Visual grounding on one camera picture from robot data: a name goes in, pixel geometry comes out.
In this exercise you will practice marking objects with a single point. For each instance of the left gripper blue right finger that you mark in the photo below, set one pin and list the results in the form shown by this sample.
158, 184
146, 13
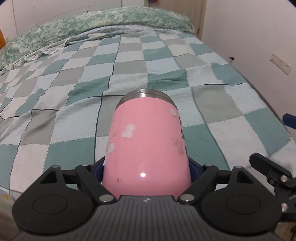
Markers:
203, 182

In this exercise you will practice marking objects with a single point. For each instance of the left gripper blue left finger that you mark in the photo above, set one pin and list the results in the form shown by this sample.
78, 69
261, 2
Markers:
90, 179

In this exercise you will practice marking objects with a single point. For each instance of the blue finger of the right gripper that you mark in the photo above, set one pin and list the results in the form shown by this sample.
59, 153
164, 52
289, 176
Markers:
289, 120

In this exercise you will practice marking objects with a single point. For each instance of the pink steel cup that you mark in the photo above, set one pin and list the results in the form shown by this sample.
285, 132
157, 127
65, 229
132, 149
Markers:
146, 151

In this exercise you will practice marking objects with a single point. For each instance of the checkered green bed sheet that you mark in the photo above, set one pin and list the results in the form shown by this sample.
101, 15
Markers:
56, 109

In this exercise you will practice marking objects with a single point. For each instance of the green floral quilt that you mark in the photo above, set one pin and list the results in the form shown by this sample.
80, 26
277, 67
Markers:
47, 38

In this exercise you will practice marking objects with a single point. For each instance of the orange wooden headboard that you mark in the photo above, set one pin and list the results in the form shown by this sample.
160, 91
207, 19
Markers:
2, 40

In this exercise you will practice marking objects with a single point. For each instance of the white wardrobe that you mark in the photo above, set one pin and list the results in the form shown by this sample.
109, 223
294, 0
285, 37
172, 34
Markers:
29, 14

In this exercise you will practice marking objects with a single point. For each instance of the white wall socket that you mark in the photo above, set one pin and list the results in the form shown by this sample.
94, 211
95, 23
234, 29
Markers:
281, 64

